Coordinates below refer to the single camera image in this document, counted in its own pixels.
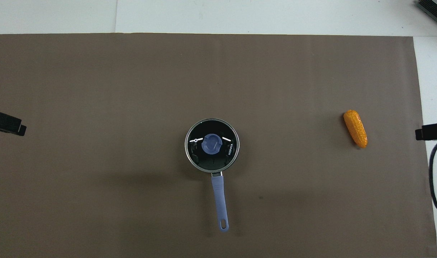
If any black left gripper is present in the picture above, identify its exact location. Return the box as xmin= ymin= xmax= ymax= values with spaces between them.
xmin=0 ymin=109 xmax=27 ymax=137

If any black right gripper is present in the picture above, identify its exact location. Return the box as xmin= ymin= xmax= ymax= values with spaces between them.
xmin=415 ymin=122 xmax=437 ymax=141

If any yellow toy corn cob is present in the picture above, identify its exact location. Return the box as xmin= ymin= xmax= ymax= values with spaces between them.
xmin=343 ymin=110 xmax=368 ymax=149

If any glass lid blue knob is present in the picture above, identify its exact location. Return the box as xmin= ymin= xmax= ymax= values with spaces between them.
xmin=185 ymin=119 xmax=239 ymax=172

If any brown table mat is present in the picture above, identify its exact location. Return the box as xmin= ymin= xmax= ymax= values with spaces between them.
xmin=0 ymin=33 xmax=437 ymax=258

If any black ribbed metal device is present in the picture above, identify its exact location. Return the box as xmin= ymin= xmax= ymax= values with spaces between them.
xmin=415 ymin=0 xmax=437 ymax=20

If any black pot lavender handle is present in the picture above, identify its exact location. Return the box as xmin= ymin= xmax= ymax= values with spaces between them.
xmin=185 ymin=118 xmax=240 ymax=233

